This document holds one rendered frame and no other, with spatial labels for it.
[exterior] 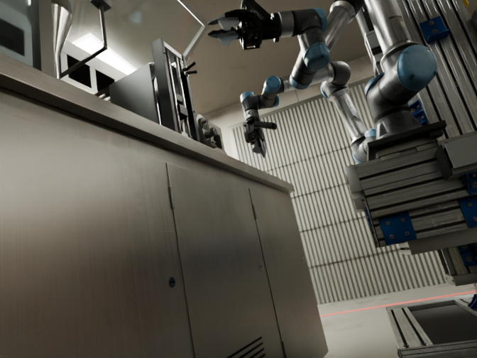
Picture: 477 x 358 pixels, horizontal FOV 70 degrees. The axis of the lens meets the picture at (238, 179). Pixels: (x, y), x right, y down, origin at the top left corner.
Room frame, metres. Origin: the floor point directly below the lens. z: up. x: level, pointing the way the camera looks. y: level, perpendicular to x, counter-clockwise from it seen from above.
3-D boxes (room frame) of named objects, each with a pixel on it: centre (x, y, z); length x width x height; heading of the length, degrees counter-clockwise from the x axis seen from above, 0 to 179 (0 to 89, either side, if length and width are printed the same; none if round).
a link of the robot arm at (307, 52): (0.93, -0.31, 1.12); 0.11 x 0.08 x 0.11; 8
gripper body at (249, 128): (1.61, -0.13, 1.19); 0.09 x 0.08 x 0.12; 65
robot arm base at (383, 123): (1.08, -0.55, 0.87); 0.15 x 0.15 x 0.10
